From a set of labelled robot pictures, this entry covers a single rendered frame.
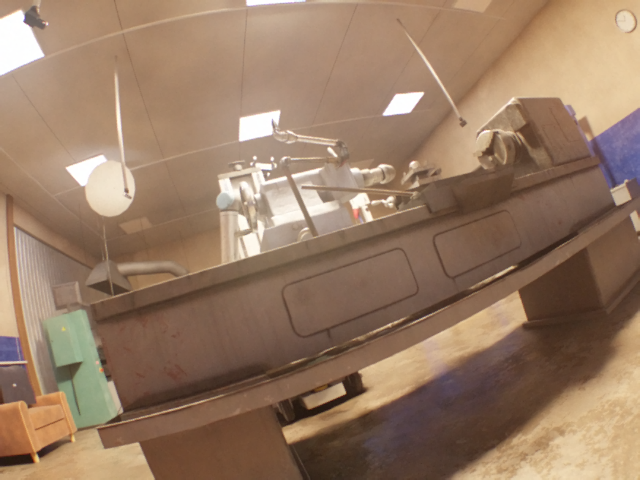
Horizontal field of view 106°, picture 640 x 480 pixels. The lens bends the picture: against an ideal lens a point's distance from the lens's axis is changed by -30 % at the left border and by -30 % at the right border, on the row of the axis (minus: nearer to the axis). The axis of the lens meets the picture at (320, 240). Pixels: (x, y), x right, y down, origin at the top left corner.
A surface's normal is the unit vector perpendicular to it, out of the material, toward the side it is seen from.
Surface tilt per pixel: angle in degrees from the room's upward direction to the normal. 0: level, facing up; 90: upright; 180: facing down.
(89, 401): 90
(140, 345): 90
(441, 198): 90
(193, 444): 90
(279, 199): 70
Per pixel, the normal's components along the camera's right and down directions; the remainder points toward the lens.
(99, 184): 0.60, 0.03
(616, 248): 0.22, -0.28
